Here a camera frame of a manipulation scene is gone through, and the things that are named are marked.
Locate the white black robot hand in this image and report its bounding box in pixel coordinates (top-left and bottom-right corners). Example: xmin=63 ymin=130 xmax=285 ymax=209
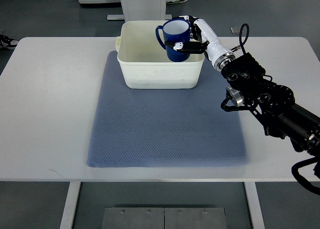
xmin=164 ymin=15 xmax=236 ymax=72

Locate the blue mug white inside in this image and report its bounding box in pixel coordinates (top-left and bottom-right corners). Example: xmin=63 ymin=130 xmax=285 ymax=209
xmin=155 ymin=18 xmax=191 ymax=62

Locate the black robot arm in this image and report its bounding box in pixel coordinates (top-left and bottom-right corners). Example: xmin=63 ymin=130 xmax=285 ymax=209
xmin=218 ymin=36 xmax=320 ymax=195

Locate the cream plastic box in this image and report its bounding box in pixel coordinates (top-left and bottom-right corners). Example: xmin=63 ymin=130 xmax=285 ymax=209
xmin=116 ymin=20 xmax=205 ymax=89

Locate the small grey floor plate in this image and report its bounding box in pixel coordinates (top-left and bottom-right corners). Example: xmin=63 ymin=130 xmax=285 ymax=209
xmin=230 ymin=26 xmax=244 ymax=36

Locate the blue textured mat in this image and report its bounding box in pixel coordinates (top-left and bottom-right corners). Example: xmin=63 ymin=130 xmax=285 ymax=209
xmin=87 ymin=51 xmax=249 ymax=168

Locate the white table right leg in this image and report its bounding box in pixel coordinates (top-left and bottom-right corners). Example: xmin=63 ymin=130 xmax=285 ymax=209
xmin=244 ymin=182 xmax=265 ymax=229

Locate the white table leg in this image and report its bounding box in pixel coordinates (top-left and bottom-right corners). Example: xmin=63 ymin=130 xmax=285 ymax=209
xmin=59 ymin=181 xmax=81 ymax=229
xmin=244 ymin=182 xmax=265 ymax=229

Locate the black white sneaker left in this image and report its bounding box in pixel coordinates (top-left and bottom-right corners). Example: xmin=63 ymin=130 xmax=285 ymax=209
xmin=0 ymin=28 xmax=19 ymax=51

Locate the grey metal floor plate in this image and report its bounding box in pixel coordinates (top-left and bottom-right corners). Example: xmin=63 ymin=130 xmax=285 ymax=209
xmin=102 ymin=207 xmax=227 ymax=229

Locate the white table left leg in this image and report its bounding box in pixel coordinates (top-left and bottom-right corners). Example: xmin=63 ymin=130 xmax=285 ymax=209
xmin=59 ymin=181 xmax=81 ymax=229

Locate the white pedestal column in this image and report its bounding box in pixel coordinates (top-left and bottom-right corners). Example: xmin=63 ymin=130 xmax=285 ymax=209
xmin=106 ymin=0 xmax=173 ymax=22

